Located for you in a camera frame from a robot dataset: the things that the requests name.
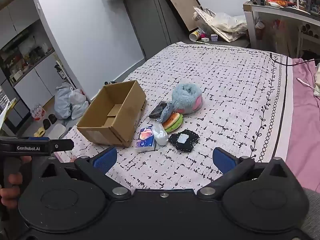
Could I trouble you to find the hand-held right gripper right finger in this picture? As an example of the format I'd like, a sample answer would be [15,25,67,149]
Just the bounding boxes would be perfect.
[197,147,288,200]

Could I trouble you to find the pile of plastic bags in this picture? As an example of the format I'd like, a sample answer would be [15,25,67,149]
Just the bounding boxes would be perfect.
[54,82,89,120]

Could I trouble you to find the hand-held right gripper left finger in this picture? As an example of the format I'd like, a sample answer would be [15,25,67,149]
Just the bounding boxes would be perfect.
[41,147,132,200]

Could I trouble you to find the grey cabinet with shelf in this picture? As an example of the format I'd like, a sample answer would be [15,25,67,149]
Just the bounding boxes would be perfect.
[0,0,75,136]

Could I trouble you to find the grey cloth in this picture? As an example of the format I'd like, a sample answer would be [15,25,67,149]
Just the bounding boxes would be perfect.
[299,187,320,240]

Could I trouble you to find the black pad with white patch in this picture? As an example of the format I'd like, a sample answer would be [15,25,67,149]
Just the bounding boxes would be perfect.
[168,129,200,151]

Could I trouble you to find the person's left hand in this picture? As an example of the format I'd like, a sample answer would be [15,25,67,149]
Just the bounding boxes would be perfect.
[0,155,32,208]

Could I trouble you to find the brown cardboard box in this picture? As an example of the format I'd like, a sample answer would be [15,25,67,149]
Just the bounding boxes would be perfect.
[77,80,147,148]

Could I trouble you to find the paper cup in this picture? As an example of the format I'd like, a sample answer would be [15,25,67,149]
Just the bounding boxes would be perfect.
[189,29,203,42]

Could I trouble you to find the burger plush toy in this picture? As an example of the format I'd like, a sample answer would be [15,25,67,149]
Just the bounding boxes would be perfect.
[162,112,184,133]

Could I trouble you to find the blue-grey cloth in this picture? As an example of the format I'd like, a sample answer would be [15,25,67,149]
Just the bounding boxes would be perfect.
[160,104,172,123]

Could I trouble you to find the black cable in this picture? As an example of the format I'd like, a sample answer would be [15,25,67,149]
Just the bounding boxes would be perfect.
[270,52,320,67]

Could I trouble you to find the dark grey pouch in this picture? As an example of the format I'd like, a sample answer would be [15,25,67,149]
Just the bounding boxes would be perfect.
[149,101,170,119]

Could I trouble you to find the blue fluffy plush toy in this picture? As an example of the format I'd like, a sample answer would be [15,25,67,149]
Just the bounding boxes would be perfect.
[171,83,203,115]

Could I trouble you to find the dark picture frame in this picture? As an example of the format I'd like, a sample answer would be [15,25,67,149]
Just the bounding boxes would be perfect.
[157,0,202,33]

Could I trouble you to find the white black patterned blanket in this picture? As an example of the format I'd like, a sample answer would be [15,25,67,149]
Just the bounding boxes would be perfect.
[54,42,293,193]

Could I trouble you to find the white thin stick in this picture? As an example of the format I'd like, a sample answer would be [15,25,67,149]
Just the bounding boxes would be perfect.
[297,78,316,91]

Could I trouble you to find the brown slippers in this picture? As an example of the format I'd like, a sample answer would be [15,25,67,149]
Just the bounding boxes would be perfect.
[42,114,58,130]

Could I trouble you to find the white desk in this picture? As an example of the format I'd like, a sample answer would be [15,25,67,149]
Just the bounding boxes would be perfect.
[243,0,320,57]

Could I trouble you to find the red white snack packet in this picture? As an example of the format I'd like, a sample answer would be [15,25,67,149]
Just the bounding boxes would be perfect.
[30,104,46,122]

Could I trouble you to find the white floor scale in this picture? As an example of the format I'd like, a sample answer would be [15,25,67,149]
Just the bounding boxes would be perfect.
[46,124,67,139]

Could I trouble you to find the clear plastic bag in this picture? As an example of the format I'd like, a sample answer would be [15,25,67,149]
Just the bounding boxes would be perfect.
[207,12,248,33]

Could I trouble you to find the blue tissue pack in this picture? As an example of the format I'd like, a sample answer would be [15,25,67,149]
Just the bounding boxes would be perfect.
[135,126,157,153]

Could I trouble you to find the plastic bags on floor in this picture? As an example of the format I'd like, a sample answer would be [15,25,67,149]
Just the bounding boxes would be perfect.
[194,6,248,42]

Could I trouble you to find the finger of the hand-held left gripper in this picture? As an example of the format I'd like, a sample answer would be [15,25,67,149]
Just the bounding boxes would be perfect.
[50,139,74,152]

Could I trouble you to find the white plastic bag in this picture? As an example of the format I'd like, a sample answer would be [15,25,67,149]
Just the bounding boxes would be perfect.
[152,122,168,146]

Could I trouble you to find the pink bed sheet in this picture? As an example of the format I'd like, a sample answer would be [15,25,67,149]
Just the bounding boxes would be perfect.
[285,57,320,193]

